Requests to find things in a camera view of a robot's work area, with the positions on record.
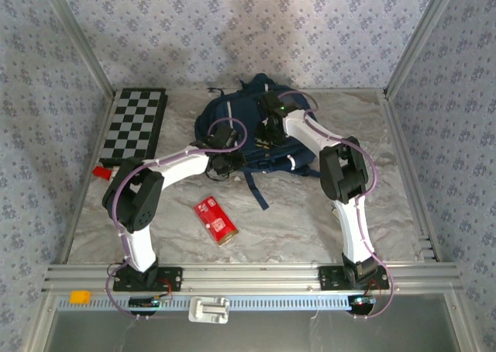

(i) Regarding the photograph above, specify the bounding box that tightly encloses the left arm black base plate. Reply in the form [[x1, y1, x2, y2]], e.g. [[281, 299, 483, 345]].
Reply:
[[112, 266, 183, 292]]

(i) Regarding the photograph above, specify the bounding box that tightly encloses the navy blue student backpack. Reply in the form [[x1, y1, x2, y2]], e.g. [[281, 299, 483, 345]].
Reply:
[[193, 72, 322, 212]]

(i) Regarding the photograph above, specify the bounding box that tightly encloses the white plastic bracket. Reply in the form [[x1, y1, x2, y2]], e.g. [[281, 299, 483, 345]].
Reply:
[[188, 296, 230, 324]]

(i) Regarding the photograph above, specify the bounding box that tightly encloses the aluminium side rail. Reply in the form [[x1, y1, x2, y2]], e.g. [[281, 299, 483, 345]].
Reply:
[[52, 90, 119, 266], [381, 90, 445, 264]]

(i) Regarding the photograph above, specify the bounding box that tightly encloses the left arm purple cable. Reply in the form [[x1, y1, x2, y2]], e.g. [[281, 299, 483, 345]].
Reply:
[[106, 118, 248, 322]]

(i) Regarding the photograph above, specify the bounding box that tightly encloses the black grey chessboard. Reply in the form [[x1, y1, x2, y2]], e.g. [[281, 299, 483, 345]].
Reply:
[[98, 87, 170, 170]]

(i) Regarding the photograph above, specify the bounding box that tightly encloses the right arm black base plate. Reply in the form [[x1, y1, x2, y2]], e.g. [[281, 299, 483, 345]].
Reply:
[[318, 265, 390, 291]]

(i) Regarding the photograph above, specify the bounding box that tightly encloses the grey metal front panel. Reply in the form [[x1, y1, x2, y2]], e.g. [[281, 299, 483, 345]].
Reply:
[[42, 309, 466, 352]]

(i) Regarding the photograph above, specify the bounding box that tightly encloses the grey slotted cable duct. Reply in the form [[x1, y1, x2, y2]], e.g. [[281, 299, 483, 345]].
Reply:
[[57, 294, 373, 312]]

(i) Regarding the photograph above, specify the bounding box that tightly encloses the aluminium frame post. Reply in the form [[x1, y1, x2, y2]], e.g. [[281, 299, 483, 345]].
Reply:
[[382, 0, 464, 97], [36, 0, 119, 97]]

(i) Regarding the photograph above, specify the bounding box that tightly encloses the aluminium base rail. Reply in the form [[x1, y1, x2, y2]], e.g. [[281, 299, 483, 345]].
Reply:
[[41, 264, 464, 293]]

